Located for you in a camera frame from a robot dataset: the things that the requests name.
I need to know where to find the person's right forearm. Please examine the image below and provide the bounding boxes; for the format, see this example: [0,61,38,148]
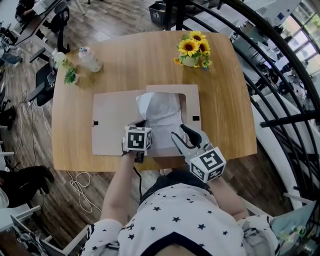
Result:
[206,178,250,221]

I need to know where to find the person's star print shirt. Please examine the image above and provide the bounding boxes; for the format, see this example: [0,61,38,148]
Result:
[81,183,281,256]

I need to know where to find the small green-capped bottle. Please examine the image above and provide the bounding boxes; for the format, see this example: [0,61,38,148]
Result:
[287,226,307,238]

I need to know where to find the beige cardboard folding board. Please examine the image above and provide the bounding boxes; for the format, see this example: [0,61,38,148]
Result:
[91,84,202,158]

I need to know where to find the potted sunflowers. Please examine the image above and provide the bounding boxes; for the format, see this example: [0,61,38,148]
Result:
[173,30,213,71]

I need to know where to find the wooden table with white legs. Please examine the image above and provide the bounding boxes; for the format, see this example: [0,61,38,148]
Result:
[51,30,258,173]

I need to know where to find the green drink bottle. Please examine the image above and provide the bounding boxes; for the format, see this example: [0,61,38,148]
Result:
[51,48,76,72]

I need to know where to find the white metal frame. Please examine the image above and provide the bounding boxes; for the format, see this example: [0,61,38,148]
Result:
[239,192,316,219]

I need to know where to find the light blue painted canvas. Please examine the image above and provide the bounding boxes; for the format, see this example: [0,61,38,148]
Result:
[271,199,317,256]

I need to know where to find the white floor cable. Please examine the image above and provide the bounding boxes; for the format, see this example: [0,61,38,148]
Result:
[66,171,102,214]

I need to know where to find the person's left forearm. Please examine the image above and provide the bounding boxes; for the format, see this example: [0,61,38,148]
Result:
[99,151,141,223]

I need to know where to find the white garment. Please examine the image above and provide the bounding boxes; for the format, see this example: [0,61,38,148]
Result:
[136,91,187,151]

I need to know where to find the dark waste bin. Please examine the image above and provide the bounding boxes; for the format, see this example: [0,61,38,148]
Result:
[148,2,167,26]

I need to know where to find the small green potted plant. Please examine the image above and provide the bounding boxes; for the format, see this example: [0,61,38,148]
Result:
[63,67,80,86]

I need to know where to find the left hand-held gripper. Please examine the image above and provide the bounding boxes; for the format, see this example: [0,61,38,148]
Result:
[121,119,153,164]

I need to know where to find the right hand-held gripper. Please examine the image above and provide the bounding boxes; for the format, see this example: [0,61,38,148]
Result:
[171,124,227,184]

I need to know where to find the black office chair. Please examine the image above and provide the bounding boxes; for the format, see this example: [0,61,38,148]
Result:
[29,6,71,107]

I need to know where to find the large glass window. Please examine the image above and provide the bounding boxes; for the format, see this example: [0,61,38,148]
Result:
[282,0,320,76]

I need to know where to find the black metal railing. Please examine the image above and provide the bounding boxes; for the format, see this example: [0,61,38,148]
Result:
[184,0,320,226]

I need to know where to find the person's dark jeans legs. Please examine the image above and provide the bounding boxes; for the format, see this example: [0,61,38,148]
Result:
[139,168,213,203]

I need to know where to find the dark desk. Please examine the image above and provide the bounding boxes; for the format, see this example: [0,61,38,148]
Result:
[13,0,63,47]

